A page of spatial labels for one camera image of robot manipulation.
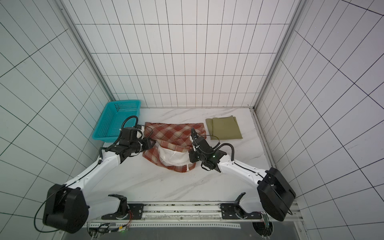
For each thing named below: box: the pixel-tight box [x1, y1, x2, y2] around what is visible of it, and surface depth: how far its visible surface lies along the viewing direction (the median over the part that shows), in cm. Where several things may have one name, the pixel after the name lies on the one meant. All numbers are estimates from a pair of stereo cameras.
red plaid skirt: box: [142, 122, 207, 173], surface depth 89 cm
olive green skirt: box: [205, 115, 243, 140], surface depth 108 cm
